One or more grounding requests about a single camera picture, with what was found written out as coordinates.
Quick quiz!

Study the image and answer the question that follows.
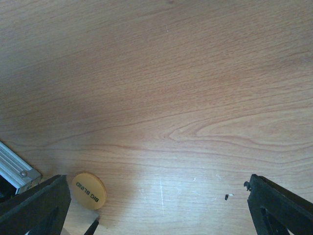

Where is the orange round dealer button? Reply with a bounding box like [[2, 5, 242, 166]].
[[71, 172, 107, 210]]

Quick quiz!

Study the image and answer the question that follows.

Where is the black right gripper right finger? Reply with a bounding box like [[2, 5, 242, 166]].
[[244, 174, 313, 235]]

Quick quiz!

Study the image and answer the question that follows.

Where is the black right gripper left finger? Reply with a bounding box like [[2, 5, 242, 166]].
[[0, 175, 71, 235]]

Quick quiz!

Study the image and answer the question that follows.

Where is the aluminium poker case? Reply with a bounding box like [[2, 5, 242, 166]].
[[0, 142, 42, 195]]

